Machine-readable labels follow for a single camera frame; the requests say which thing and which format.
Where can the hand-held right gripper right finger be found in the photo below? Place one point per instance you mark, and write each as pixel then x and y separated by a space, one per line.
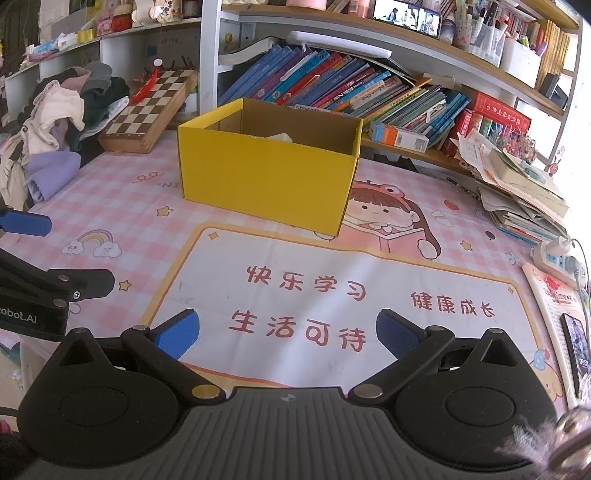
pixel 399 334

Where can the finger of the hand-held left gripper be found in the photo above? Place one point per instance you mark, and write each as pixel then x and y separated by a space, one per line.
pixel 87 282
pixel 27 224

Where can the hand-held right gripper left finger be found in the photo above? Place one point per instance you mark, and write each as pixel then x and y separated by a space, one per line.
pixel 178 334

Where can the yellow cardboard box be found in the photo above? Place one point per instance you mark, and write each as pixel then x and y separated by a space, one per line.
pixel 258 184

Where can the pink printed desktop mat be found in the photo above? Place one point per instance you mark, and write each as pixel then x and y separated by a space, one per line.
pixel 300 258

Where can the pile of clothes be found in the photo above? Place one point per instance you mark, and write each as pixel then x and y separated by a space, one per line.
pixel 55 120

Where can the red and white booklet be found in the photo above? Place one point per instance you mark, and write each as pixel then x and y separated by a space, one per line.
pixel 549 300

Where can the grey fluffy charm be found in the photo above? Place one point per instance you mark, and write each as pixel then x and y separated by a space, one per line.
pixel 531 438

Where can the wooden folding chessboard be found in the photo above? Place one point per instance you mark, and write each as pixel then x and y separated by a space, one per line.
pixel 152 110

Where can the white power strip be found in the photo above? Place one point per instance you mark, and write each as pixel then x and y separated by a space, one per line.
pixel 551 258

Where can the black smartphone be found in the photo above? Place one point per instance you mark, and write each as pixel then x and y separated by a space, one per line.
pixel 575 350

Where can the red plastic toy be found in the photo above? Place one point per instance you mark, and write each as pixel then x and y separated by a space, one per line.
pixel 145 87

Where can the stack of papers and booklets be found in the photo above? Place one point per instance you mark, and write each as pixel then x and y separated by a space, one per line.
pixel 517 194

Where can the white and orange carton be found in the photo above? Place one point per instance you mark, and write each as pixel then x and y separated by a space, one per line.
pixel 406 138

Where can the thick red book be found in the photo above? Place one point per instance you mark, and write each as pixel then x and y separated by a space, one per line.
pixel 498 113

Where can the patterned white mug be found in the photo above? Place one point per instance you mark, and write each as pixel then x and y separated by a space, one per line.
pixel 165 10

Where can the row of colourful books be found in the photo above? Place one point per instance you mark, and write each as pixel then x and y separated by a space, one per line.
pixel 323 78

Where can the small black box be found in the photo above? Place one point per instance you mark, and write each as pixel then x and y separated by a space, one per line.
pixel 553 90

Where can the white bar lamp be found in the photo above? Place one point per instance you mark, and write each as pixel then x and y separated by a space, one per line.
pixel 341 44

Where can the white storage bin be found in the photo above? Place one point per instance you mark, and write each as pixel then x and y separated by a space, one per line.
pixel 521 62

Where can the clear pen organizer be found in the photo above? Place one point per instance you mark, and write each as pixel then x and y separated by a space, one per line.
pixel 480 32

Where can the small tablet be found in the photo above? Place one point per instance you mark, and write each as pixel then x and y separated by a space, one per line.
pixel 406 16

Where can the row of tan books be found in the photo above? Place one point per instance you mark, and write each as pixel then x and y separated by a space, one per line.
pixel 554 50

